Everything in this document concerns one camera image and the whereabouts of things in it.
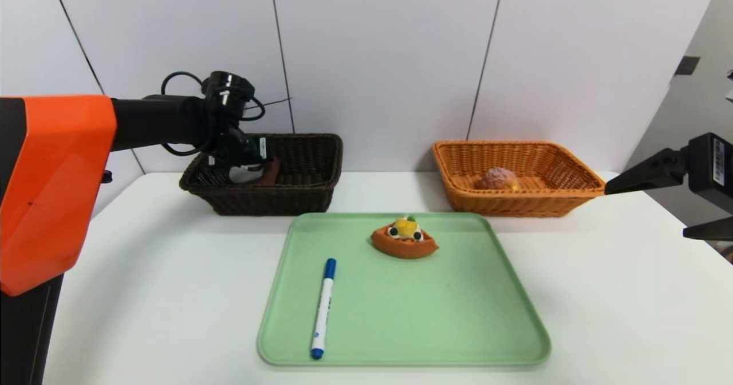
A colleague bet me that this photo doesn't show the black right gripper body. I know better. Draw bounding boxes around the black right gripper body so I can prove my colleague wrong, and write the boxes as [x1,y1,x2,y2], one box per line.
[687,132,733,215]

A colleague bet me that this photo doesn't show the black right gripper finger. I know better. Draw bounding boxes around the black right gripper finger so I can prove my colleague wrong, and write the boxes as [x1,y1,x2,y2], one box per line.
[604,148,689,195]
[683,216,733,241]

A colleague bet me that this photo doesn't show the pink brown cream puff bun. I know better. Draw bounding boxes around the pink brown cream puff bun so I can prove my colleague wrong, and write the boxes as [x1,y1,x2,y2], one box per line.
[479,167,521,191]

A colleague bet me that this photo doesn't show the orange fruit tart boat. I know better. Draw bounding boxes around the orange fruit tart boat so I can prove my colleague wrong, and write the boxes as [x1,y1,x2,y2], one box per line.
[371,215,440,260]

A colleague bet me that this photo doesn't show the brown towel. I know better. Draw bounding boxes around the brown towel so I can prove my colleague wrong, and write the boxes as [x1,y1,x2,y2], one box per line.
[259,156,282,186]

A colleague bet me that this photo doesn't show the white soap bar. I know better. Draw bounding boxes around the white soap bar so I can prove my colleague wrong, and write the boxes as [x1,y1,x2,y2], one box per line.
[228,164,267,184]

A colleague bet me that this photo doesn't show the orange wicker basket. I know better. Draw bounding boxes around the orange wicker basket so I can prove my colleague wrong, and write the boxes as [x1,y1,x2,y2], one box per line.
[432,140,609,218]

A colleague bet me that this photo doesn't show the dark brown wicker basket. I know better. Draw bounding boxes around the dark brown wicker basket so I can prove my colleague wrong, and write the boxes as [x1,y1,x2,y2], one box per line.
[179,133,344,217]

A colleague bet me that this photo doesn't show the light green plastic tray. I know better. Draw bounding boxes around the light green plastic tray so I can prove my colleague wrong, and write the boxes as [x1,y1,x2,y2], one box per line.
[257,212,551,367]

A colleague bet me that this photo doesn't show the blue and white marker pen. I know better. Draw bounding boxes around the blue and white marker pen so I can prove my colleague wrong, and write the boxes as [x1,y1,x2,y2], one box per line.
[311,258,337,360]

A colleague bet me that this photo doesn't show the dark grey wall plate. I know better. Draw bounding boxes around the dark grey wall plate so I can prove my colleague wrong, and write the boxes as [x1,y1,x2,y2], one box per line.
[674,56,701,77]

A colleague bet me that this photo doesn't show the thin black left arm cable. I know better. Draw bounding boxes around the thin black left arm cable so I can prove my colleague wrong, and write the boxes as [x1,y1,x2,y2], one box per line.
[160,71,267,158]

